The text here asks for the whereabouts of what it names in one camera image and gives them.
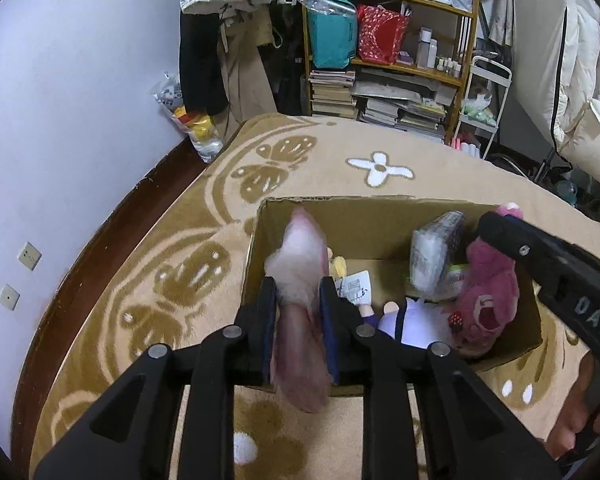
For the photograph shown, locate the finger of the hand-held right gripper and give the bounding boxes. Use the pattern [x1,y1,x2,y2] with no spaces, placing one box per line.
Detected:
[476,211,572,287]

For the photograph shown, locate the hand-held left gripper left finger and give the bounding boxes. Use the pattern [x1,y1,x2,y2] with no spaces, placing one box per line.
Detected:
[32,276,279,480]

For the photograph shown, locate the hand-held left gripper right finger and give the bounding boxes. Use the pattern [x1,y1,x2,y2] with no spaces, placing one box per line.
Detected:
[319,276,565,480]

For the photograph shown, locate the pink plush bear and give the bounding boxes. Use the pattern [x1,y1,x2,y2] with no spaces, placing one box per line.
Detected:
[452,202,523,358]

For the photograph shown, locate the green tissue packet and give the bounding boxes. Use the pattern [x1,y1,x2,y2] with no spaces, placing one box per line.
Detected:
[445,262,473,293]

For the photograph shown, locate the light pink long plush toy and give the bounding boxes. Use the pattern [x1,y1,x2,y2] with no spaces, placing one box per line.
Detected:
[265,207,331,413]

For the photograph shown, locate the clear plastic packet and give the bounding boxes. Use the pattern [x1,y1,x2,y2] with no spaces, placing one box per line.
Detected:
[410,211,467,296]

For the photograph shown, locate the purple plush toy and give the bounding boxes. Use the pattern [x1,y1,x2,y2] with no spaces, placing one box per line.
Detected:
[360,296,456,348]

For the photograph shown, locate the cardboard box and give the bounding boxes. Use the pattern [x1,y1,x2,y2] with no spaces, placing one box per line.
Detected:
[242,195,543,398]

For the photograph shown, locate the person's right hand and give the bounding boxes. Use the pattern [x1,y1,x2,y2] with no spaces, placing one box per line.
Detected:
[545,354,600,461]

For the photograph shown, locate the teal round object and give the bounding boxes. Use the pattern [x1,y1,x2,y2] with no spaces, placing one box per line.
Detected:
[555,180,578,206]

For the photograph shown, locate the yellow dog plush toy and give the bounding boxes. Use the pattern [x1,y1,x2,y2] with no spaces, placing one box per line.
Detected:
[326,246,351,281]

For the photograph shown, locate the pink markers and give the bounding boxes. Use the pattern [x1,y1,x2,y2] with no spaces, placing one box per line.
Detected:
[452,132,481,156]

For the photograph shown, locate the white brown plush toy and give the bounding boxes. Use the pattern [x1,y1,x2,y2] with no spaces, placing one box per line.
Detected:
[462,85,496,117]

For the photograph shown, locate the stack of colourful books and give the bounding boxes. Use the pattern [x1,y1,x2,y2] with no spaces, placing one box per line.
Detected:
[357,97,448,141]

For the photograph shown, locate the white metal cart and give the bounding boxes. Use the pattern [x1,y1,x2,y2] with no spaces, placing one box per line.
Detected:
[450,55,512,158]

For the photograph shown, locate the white quilted coat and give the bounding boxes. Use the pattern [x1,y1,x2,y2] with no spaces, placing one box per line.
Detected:
[550,0,600,186]

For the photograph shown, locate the grey paper folder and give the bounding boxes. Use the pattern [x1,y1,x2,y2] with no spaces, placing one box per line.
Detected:
[352,67,458,106]

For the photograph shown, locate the clear bag of toys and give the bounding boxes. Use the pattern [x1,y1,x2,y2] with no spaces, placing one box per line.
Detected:
[152,72,226,163]

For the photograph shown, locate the cream hanging garments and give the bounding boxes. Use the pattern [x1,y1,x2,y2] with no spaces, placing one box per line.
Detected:
[472,0,551,61]

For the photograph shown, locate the stack of brown books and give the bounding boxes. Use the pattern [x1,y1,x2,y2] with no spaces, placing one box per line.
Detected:
[309,69,357,118]

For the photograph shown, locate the red patterned bag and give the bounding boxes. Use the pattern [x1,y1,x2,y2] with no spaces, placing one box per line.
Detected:
[356,4,411,66]

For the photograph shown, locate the beige coat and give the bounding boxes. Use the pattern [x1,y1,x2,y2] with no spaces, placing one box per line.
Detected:
[220,5,281,141]

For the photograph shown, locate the black hanging garment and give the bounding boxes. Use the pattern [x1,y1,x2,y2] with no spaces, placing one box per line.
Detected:
[270,0,311,116]
[179,7,228,118]

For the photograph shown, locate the wooden shelf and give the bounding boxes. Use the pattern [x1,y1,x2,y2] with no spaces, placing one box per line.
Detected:
[297,0,481,146]

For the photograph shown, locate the teal bag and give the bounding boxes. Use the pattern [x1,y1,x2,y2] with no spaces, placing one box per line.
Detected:
[306,0,358,68]

